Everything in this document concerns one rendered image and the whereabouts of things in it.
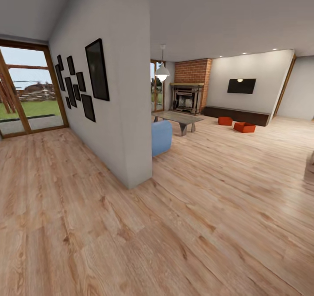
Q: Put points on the cabinet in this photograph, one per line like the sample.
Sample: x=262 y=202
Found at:
x=257 y=118

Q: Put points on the wood fireplace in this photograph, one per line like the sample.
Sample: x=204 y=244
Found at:
x=186 y=99

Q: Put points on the sofa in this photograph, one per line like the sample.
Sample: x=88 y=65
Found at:
x=161 y=132

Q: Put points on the room light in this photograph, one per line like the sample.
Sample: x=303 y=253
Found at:
x=162 y=70

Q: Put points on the coffee table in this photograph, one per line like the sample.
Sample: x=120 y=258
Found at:
x=182 y=119

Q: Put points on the wall mounted tv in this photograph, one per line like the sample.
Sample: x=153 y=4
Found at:
x=241 y=86

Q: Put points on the storage box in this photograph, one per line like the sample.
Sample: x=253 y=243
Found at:
x=244 y=127
x=225 y=121

